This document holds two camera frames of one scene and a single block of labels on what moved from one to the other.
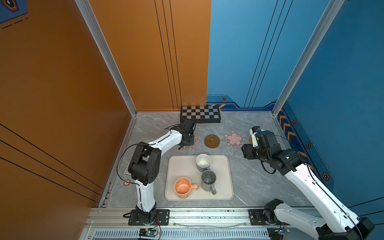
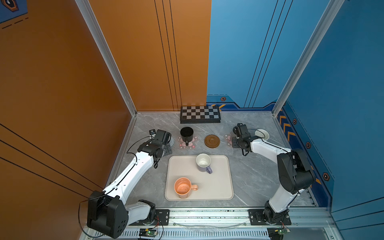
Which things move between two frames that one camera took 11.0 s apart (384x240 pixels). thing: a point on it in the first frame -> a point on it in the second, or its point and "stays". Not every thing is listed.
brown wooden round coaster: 212,141 stays
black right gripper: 246,149 -> 234,143
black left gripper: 192,140 -> 167,149
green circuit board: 148,232 stays
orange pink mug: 183,187 stays
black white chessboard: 200,114 stays
